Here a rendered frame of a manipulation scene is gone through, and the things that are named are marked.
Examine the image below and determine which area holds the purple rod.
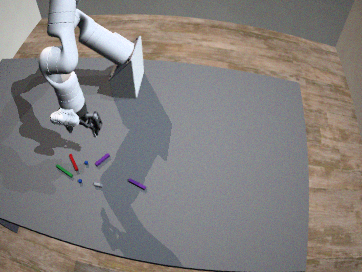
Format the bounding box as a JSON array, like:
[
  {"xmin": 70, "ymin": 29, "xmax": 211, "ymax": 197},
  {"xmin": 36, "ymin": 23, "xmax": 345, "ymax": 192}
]
[
  {"xmin": 95, "ymin": 153, "xmax": 110, "ymax": 166},
  {"xmin": 129, "ymin": 179, "xmax": 146, "ymax": 190}
]

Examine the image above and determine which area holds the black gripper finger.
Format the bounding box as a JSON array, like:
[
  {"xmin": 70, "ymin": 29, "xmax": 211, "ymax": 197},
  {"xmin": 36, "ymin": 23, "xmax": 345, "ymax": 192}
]
[
  {"xmin": 79, "ymin": 111, "xmax": 102, "ymax": 137},
  {"xmin": 64, "ymin": 125, "xmax": 73, "ymax": 133}
]

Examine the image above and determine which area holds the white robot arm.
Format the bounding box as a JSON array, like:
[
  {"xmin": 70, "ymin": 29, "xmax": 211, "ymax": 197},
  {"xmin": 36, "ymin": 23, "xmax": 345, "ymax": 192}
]
[{"xmin": 39, "ymin": 0, "xmax": 134, "ymax": 126}]

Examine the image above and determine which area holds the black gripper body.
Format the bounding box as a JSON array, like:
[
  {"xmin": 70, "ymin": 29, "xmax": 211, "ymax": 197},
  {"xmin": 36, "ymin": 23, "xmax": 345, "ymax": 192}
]
[{"xmin": 76, "ymin": 99, "xmax": 89, "ymax": 122}]

